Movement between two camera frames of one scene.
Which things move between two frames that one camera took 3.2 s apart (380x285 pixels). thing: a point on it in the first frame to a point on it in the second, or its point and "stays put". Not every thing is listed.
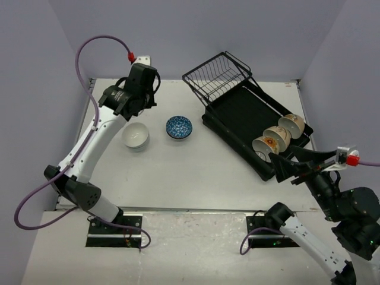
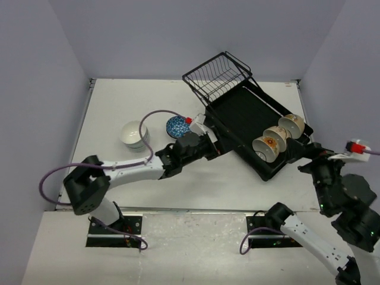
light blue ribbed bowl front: [136, 136] stays put
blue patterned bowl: [179, 127] stays put
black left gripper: [151, 101] to [214, 151]
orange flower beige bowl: [264, 145] stays put
